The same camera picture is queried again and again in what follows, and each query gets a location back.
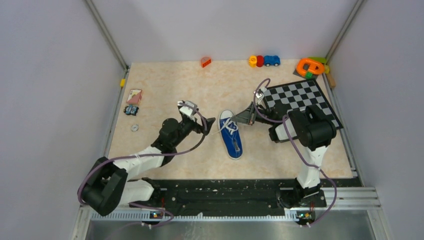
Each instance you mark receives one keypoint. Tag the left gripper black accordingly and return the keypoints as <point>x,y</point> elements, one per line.
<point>199,128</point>

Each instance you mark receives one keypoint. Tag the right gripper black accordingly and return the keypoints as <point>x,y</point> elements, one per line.
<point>248,116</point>

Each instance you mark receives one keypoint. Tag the white shoelace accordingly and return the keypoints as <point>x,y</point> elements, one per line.
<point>229,125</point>

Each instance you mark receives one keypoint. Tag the blue canvas sneaker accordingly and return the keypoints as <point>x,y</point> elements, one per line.
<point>233,143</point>

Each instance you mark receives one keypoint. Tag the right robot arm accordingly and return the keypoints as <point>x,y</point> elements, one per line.
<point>313,130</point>

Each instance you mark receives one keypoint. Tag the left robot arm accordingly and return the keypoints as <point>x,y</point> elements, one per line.
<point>111,183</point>

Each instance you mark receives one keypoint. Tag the yellow toy block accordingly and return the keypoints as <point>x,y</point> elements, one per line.
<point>252,61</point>

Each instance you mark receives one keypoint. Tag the red toy block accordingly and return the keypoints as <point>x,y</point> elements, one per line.
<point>259,61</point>

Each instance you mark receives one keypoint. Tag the black white chessboard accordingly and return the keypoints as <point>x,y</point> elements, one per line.
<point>299,95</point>

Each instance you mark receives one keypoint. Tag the orange lego brick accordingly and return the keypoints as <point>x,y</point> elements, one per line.
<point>205,61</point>

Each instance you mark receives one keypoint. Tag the blue toy car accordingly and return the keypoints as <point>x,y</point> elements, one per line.
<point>271,60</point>

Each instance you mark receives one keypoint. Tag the pink triangle puzzle card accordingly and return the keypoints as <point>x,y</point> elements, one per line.
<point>134,97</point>

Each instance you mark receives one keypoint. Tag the small blue toy robot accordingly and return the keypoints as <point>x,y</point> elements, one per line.
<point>131,110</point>

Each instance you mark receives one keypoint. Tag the wooden block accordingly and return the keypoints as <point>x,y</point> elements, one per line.
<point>331,81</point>

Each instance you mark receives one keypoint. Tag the green toy block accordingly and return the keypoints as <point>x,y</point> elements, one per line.
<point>322,60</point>

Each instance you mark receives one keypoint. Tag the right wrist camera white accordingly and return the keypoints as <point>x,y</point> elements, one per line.
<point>259,95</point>

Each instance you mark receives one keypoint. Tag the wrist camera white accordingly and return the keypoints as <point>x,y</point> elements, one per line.
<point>259,95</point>
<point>187,108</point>

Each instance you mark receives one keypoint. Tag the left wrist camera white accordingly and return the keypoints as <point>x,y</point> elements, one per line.
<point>187,108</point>

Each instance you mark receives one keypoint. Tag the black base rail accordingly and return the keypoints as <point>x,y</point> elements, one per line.
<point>236,197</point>

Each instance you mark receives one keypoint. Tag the orange plastic ring toy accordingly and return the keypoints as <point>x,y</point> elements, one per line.
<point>308,67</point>

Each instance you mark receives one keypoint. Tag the yellow clip on frame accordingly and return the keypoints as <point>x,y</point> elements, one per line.
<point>122,82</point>

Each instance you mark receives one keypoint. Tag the white cable duct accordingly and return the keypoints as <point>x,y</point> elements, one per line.
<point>147,216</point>

